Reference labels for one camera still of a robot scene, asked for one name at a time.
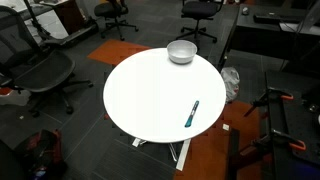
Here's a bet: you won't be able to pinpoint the teal marker pen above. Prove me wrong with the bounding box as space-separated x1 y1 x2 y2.
184 100 200 129

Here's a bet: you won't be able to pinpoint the white round bowl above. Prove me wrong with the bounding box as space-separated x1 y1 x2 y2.
166 39 198 65

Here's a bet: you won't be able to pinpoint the white table base legs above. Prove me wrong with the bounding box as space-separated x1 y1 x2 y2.
131 137 193 172

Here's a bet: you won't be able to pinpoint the crumpled clear plastic bag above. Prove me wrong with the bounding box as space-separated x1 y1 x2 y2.
220 66 241 103

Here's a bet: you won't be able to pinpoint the black swivel office chair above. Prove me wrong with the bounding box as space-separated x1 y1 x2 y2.
94 0 140 42
175 0 225 44

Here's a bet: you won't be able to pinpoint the black stand leg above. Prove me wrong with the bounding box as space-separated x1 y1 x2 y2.
226 129 241 180

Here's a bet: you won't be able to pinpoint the black kick scooter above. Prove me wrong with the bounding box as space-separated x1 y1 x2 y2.
23 0 99 48

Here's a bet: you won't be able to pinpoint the black mesh office chair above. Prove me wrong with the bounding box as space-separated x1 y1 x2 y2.
0 4 94 118

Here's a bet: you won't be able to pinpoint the brown wooden cabinet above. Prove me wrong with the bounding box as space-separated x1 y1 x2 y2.
53 0 88 35

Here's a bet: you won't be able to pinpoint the black office desk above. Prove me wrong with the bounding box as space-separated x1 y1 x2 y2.
218 3 320 71

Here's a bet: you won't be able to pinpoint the white desk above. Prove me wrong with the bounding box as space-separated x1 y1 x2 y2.
0 0 69 41

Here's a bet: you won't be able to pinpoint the red and black bag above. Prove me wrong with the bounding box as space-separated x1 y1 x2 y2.
14 129 66 180

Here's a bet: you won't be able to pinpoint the black computer keyboard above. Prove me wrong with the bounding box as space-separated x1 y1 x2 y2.
253 12 303 25

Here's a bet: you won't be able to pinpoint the black clamp orange handle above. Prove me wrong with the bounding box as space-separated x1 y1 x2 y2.
251 129 307 153
243 87 295 118

